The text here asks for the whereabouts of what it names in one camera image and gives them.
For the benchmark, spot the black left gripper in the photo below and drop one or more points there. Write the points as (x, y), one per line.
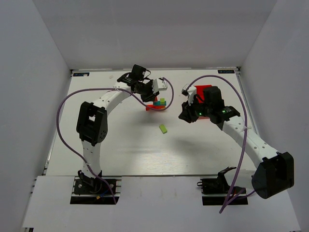
(148, 95)

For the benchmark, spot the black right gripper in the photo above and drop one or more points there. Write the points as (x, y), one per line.
(187, 114)

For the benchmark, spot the teal long block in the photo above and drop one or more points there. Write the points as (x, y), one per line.
(158, 103)

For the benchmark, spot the red long block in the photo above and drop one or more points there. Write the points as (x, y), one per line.
(150, 107)

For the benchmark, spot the red plastic tray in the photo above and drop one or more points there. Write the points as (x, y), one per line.
(201, 89)

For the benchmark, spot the light green long block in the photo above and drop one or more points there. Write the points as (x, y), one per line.
(163, 128)

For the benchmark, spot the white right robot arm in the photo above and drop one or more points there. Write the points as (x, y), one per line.
(274, 170)

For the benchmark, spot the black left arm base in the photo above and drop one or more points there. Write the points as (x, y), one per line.
(83, 194)

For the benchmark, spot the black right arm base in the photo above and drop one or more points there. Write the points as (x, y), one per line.
(214, 190)

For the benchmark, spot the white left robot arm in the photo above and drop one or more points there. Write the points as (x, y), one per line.
(92, 124)

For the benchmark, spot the right corner label sticker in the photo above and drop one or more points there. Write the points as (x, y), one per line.
(226, 71)

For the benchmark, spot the corner label sticker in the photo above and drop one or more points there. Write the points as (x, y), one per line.
(80, 74)
(226, 71)

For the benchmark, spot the left corner label sticker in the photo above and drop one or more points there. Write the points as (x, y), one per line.
(80, 74)

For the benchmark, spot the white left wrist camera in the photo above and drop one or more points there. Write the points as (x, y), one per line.
(159, 84)

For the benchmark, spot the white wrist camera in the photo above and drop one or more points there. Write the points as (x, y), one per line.
(159, 84)
(189, 92)

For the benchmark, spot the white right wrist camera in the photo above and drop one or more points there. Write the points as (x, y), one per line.
(189, 92)

